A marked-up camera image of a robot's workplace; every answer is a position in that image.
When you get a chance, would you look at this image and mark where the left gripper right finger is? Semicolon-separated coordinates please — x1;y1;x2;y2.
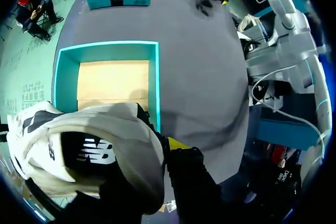
166;136;223;224

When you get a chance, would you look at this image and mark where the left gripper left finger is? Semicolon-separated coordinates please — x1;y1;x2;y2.
75;179;144;224

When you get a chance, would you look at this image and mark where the white and black shoe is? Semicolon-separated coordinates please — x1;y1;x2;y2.
6;100;172;216

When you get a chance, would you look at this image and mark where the blue and black insole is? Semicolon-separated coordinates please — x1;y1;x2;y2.
60;131;117;175

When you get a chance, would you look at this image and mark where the person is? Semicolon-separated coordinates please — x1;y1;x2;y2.
14;0;65;42

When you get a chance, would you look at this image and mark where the white cable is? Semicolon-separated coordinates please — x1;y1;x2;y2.
251;64;328;167

